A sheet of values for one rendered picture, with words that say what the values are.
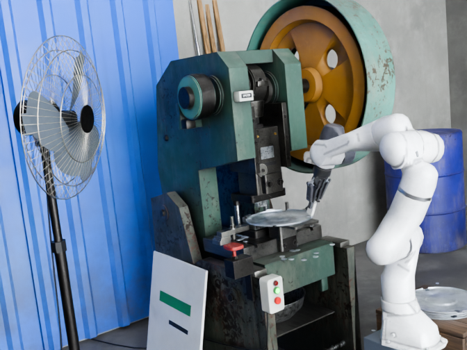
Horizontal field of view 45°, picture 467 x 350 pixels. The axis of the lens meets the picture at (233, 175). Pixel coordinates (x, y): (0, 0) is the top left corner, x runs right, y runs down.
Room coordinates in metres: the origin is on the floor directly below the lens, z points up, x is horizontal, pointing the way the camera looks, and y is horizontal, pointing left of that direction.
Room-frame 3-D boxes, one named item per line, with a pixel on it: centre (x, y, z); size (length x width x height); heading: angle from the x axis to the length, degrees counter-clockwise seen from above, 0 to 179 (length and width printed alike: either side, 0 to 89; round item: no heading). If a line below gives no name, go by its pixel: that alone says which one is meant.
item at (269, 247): (2.49, -0.10, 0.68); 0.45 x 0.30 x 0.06; 126
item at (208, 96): (2.36, 0.11, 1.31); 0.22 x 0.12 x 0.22; 36
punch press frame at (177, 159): (2.60, -0.02, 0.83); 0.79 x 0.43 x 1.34; 36
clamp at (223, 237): (2.39, 0.03, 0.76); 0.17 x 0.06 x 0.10; 126
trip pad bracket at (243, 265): (2.12, 0.01, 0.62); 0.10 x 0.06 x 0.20; 126
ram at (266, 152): (2.45, -0.13, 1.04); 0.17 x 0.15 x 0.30; 36
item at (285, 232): (2.35, -0.21, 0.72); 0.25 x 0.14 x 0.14; 36
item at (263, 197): (2.49, -0.10, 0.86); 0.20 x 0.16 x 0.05; 126
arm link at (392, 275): (1.87, -0.54, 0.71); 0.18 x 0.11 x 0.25; 134
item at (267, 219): (2.39, -0.18, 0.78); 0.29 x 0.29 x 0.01
